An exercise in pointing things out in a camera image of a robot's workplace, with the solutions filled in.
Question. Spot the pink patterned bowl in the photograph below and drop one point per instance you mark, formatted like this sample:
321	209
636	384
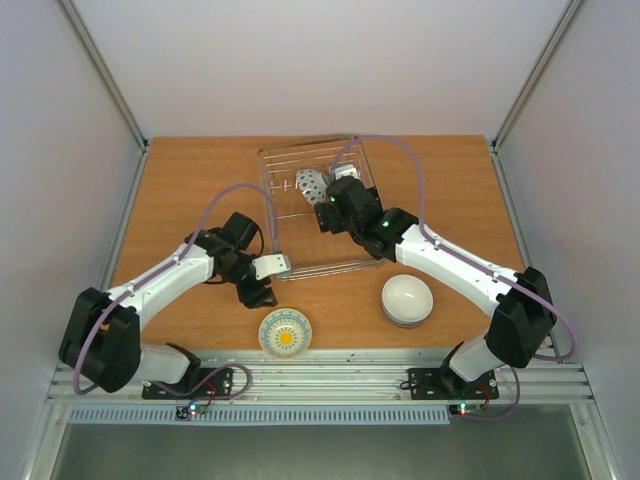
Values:
312	185

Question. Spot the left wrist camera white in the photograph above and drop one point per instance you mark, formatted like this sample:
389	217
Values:
271	265

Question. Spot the aluminium frame rails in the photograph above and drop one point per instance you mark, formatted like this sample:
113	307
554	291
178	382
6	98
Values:
326	377

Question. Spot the circuit board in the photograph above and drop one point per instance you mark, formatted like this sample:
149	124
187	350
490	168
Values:
192	411
464	408

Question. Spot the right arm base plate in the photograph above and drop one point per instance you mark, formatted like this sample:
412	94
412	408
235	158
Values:
433	384

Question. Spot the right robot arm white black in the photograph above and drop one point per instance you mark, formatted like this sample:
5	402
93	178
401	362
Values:
518	304

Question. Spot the grey slotted cable duct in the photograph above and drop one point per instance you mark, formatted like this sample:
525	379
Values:
276	415

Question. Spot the white upturned bowl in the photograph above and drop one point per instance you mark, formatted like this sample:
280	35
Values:
406	296

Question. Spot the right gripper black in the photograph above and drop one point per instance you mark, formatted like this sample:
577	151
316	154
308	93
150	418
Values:
326	215

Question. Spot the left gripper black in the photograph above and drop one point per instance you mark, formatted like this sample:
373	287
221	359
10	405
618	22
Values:
255	298

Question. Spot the left circuit board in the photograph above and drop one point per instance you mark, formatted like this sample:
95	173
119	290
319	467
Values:
192	411

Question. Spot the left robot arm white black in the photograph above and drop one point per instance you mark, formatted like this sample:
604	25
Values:
102	341

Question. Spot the right circuit board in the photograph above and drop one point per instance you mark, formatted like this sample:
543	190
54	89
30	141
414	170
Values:
464	408

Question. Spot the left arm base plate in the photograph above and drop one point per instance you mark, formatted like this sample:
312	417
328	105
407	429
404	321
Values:
209	381

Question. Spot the yellow patterned bowl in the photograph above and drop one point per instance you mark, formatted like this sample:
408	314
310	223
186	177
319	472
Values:
285	333

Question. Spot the bowl under white bowl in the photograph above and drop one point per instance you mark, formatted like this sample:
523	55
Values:
405	323

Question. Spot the wire dish rack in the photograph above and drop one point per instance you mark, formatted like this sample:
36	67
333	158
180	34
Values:
300	217

